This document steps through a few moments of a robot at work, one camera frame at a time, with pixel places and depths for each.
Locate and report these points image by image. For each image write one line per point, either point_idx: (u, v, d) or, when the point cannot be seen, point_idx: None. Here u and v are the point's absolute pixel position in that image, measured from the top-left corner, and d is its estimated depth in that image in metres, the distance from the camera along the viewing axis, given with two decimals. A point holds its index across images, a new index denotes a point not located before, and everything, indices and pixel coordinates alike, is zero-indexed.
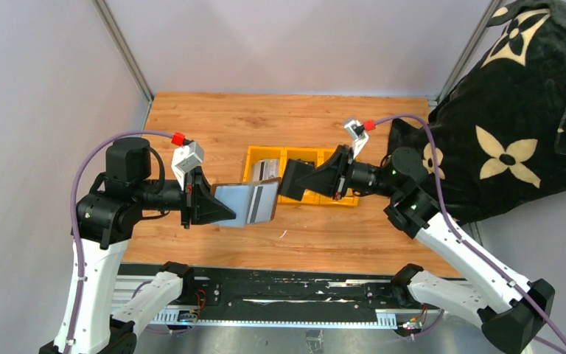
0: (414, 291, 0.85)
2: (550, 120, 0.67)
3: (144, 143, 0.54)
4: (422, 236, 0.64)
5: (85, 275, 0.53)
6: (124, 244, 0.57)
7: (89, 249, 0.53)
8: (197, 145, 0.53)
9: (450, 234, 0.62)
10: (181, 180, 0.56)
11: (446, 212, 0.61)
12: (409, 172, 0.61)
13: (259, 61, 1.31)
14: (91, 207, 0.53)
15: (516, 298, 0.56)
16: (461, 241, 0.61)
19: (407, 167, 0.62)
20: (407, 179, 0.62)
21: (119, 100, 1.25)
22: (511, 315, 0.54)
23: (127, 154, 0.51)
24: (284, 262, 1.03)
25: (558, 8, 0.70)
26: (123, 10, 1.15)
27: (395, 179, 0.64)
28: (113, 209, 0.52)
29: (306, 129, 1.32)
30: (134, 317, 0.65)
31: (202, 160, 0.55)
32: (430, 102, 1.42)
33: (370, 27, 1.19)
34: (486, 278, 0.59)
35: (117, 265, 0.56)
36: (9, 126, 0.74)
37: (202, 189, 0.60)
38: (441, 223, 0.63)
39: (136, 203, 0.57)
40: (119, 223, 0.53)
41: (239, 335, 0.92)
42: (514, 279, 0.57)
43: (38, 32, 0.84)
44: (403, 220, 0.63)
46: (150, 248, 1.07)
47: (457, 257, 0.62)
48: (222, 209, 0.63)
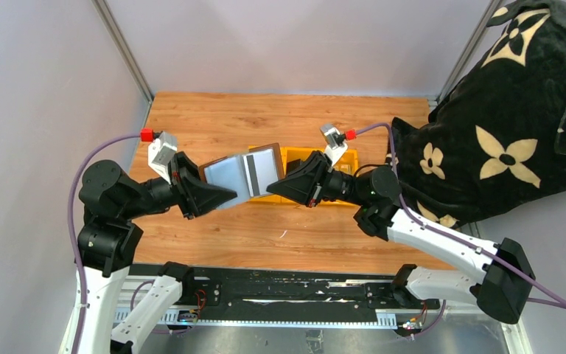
0: (413, 290, 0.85)
2: (550, 120, 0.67)
3: (113, 177, 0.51)
4: (393, 234, 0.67)
5: (87, 302, 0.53)
6: (124, 271, 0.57)
7: (92, 276, 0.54)
8: (165, 135, 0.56)
9: (414, 223, 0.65)
10: (166, 172, 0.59)
11: (407, 206, 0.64)
12: (386, 192, 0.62)
13: (260, 61, 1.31)
14: (94, 235, 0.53)
15: (487, 261, 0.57)
16: (425, 226, 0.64)
19: (385, 187, 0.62)
20: (384, 198, 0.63)
21: (119, 99, 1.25)
22: (487, 279, 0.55)
23: (101, 197, 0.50)
24: (284, 262, 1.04)
25: (558, 8, 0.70)
26: (123, 11, 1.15)
27: (371, 197, 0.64)
28: (115, 237, 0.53)
29: (306, 129, 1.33)
30: (131, 337, 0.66)
31: (175, 147, 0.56)
32: (430, 102, 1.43)
33: (370, 28, 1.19)
34: (456, 254, 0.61)
35: (117, 293, 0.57)
36: (10, 125, 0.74)
37: (189, 177, 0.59)
38: (403, 217, 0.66)
39: (135, 225, 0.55)
40: (120, 251, 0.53)
41: (239, 335, 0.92)
42: (478, 245, 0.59)
43: (37, 34, 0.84)
44: (373, 227, 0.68)
46: (150, 248, 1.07)
47: (429, 242, 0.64)
48: (219, 190, 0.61)
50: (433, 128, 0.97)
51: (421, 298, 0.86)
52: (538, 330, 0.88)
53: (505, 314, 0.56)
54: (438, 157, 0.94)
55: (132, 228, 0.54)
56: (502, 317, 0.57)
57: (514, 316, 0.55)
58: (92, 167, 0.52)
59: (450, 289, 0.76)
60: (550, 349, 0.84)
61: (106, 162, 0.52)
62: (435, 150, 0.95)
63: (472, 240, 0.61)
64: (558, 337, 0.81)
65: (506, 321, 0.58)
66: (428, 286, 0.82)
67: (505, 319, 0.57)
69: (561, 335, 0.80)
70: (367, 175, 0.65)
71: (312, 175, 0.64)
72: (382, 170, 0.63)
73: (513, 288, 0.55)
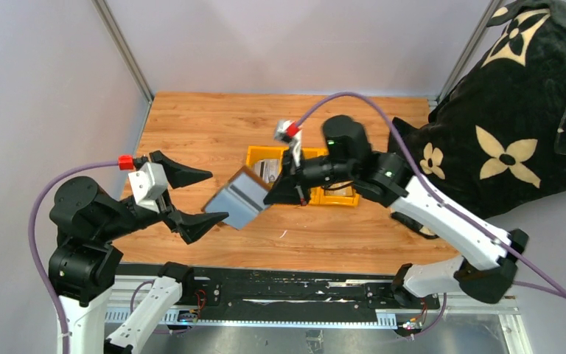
0: (411, 288, 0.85)
2: (550, 120, 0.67)
3: (91, 195, 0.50)
4: (399, 205, 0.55)
5: (68, 330, 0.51)
6: (105, 294, 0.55)
7: (71, 305, 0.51)
8: (150, 172, 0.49)
9: (431, 198, 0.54)
10: (155, 207, 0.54)
11: (421, 175, 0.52)
12: (346, 131, 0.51)
13: (260, 61, 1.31)
14: (65, 262, 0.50)
15: (502, 254, 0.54)
16: (444, 204, 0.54)
19: (341, 129, 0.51)
20: (350, 140, 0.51)
21: (119, 99, 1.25)
22: (502, 274, 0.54)
23: (74, 214, 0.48)
24: (284, 262, 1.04)
25: (558, 8, 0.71)
26: (123, 12, 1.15)
27: (340, 149, 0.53)
28: (89, 262, 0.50)
29: (306, 129, 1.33)
30: (131, 341, 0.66)
31: (163, 184, 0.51)
32: (430, 102, 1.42)
33: (370, 28, 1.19)
34: (472, 240, 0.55)
35: (100, 316, 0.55)
36: (9, 125, 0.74)
37: (185, 223, 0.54)
38: (417, 188, 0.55)
39: (112, 247, 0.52)
40: (96, 277, 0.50)
41: (239, 335, 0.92)
42: (497, 237, 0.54)
43: (37, 33, 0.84)
44: (378, 189, 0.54)
46: (150, 248, 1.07)
47: (442, 223, 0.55)
48: (210, 218, 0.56)
50: (433, 128, 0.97)
51: (421, 296, 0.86)
52: (538, 330, 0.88)
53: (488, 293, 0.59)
54: (438, 157, 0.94)
55: (108, 249, 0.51)
56: (483, 297, 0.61)
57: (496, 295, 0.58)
58: (67, 186, 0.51)
59: (436, 279, 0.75)
60: (550, 349, 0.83)
61: (82, 180, 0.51)
62: (435, 150, 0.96)
63: (486, 226, 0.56)
64: (558, 337, 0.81)
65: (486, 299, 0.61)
66: (420, 282, 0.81)
67: (484, 299, 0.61)
69: (561, 335, 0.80)
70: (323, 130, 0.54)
71: (287, 179, 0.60)
72: (339, 116, 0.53)
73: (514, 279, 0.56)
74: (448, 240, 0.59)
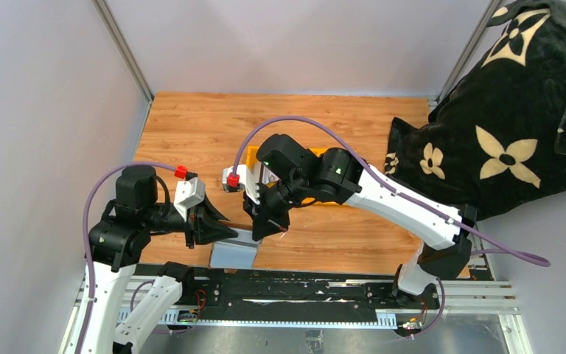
0: (407, 287, 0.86)
2: (550, 120, 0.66)
3: (151, 172, 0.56)
4: (354, 200, 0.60)
5: (94, 296, 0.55)
6: (131, 268, 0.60)
7: (101, 272, 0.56)
8: (197, 184, 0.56)
9: (383, 189, 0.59)
10: (183, 214, 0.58)
11: (367, 164, 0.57)
12: (271, 147, 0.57)
13: (260, 61, 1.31)
14: (105, 232, 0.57)
15: (456, 231, 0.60)
16: (396, 193, 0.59)
19: (267, 148, 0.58)
20: (278, 154, 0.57)
21: (119, 100, 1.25)
22: (457, 250, 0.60)
23: (135, 185, 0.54)
24: (284, 262, 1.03)
25: (558, 8, 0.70)
26: (123, 12, 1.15)
27: (278, 164, 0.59)
28: (125, 235, 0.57)
29: (306, 129, 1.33)
30: (131, 338, 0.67)
31: (202, 198, 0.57)
32: (430, 102, 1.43)
33: (370, 28, 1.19)
34: (427, 223, 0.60)
35: (122, 290, 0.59)
36: (10, 126, 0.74)
37: (202, 217, 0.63)
38: (371, 182, 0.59)
39: (145, 229, 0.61)
40: (129, 248, 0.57)
41: (239, 335, 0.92)
42: (450, 216, 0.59)
43: (37, 35, 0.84)
44: (331, 189, 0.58)
46: (150, 248, 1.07)
47: (395, 209, 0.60)
48: (223, 229, 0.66)
50: (433, 128, 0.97)
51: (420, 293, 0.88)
52: (537, 330, 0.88)
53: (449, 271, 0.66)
54: (438, 157, 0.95)
55: (142, 231, 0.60)
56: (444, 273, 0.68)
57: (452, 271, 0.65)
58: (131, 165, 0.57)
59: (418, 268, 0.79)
60: (550, 349, 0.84)
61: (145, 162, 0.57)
62: (435, 150, 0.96)
63: (438, 207, 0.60)
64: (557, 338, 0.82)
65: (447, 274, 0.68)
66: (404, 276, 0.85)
67: (446, 275, 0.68)
69: (561, 335, 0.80)
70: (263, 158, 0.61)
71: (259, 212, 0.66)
72: (272, 137, 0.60)
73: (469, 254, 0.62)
74: (407, 228, 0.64)
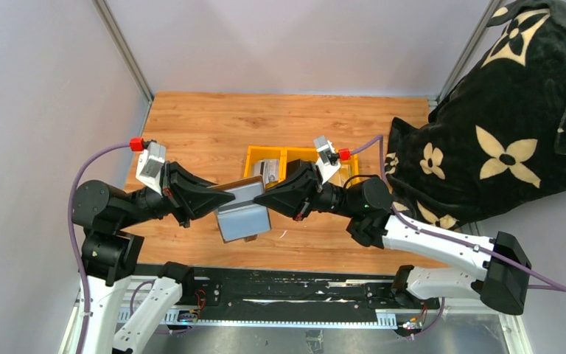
0: (416, 291, 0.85)
2: (550, 120, 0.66)
3: (102, 198, 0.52)
4: (389, 243, 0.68)
5: (90, 310, 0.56)
6: (127, 279, 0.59)
7: (96, 285, 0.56)
8: (155, 146, 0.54)
9: (408, 229, 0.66)
10: (156, 187, 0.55)
11: (397, 212, 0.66)
12: (380, 206, 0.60)
13: (260, 62, 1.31)
14: (97, 245, 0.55)
15: (486, 259, 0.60)
16: (420, 231, 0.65)
19: (378, 200, 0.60)
20: (377, 210, 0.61)
21: (119, 100, 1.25)
22: (490, 277, 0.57)
23: (93, 220, 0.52)
24: (284, 262, 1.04)
25: (558, 8, 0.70)
26: (123, 12, 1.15)
27: (364, 210, 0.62)
28: (117, 248, 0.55)
29: (306, 129, 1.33)
30: (131, 344, 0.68)
31: (163, 158, 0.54)
32: (430, 102, 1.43)
33: (370, 28, 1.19)
34: (455, 254, 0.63)
35: (120, 301, 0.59)
36: (11, 126, 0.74)
37: (180, 184, 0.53)
38: (396, 223, 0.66)
39: (135, 236, 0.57)
40: (123, 260, 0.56)
41: (239, 335, 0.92)
42: (476, 244, 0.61)
43: (38, 36, 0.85)
44: (367, 237, 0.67)
46: (150, 248, 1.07)
47: (423, 245, 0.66)
48: (214, 193, 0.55)
50: (433, 128, 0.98)
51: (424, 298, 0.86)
52: (537, 330, 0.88)
53: (508, 305, 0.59)
54: (438, 157, 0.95)
55: (132, 238, 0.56)
56: (508, 310, 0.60)
57: (512, 304, 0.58)
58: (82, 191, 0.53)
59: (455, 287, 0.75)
60: (550, 349, 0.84)
61: (93, 185, 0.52)
62: (435, 150, 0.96)
63: (467, 238, 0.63)
64: (556, 337, 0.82)
65: (514, 313, 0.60)
66: (428, 287, 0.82)
67: (511, 311, 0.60)
69: (561, 335, 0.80)
70: (357, 186, 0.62)
71: (301, 191, 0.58)
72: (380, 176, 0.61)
73: (514, 280, 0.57)
74: (446, 262, 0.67)
